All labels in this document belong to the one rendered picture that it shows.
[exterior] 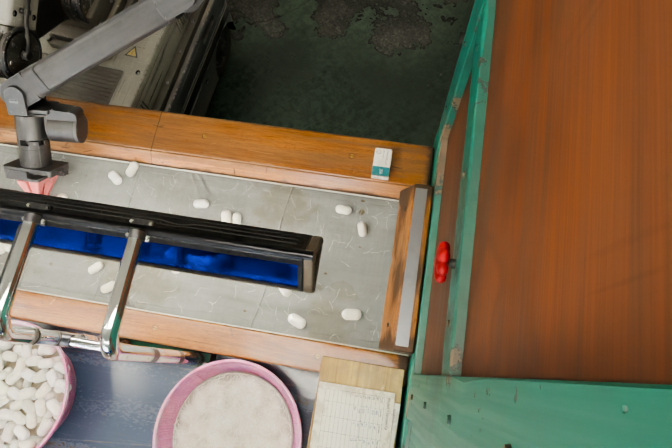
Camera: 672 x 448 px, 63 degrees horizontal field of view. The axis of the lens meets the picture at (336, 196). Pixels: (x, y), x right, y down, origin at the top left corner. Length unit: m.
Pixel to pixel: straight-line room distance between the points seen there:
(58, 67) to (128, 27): 0.16
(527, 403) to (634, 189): 0.11
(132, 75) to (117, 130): 0.44
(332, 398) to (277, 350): 0.13
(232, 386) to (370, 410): 0.27
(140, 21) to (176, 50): 0.78
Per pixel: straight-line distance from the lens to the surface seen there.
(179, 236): 0.75
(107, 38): 1.07
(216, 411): 1.10
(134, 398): 1.22
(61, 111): 1.17
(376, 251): 1.09
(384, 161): 1.09
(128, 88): 1.66
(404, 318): 0.95
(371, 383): 1.02
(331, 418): 1.03
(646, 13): 0.25
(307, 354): 1.04
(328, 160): 1.12
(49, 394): 1.23
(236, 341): 1.07
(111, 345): 0.76
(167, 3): 0.99
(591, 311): 0.25
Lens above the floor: 1.80
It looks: 72 degrees down
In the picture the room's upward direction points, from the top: 10 degrees counter-clockwise
